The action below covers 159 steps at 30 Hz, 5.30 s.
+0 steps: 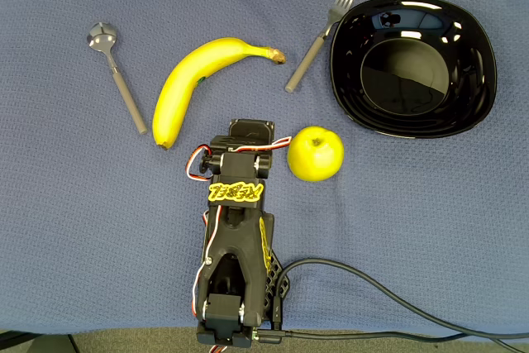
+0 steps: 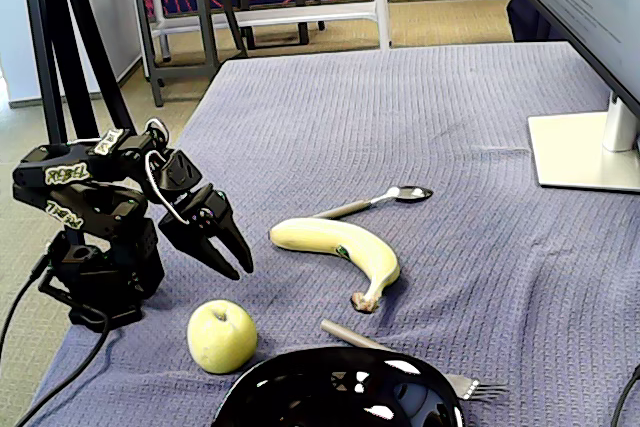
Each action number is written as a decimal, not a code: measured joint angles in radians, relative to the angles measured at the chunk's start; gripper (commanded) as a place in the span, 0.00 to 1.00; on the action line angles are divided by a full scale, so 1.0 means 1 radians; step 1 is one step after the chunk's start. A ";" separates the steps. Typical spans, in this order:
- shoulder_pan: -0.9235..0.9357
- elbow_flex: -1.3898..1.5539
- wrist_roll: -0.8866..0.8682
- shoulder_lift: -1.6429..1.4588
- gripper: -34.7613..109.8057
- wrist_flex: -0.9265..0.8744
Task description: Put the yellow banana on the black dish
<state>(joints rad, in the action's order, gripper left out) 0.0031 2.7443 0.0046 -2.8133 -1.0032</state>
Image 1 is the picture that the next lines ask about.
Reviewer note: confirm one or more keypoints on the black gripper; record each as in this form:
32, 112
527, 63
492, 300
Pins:
252, 132

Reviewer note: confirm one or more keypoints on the yellow banana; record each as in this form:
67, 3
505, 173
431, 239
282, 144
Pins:
182, 80

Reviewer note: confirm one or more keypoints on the black robot arm with stickers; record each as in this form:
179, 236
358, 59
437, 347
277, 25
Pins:
239, 237

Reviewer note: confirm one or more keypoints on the glossy black square plate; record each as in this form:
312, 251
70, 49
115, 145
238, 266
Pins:
405, 76

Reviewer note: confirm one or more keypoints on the yellow-green apple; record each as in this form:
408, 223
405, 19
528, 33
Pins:
316, 158

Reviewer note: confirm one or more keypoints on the blue woven table cloth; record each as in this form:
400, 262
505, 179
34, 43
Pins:
62, 225

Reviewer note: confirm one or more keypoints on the black camera stand poles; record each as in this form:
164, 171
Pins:
12, 336

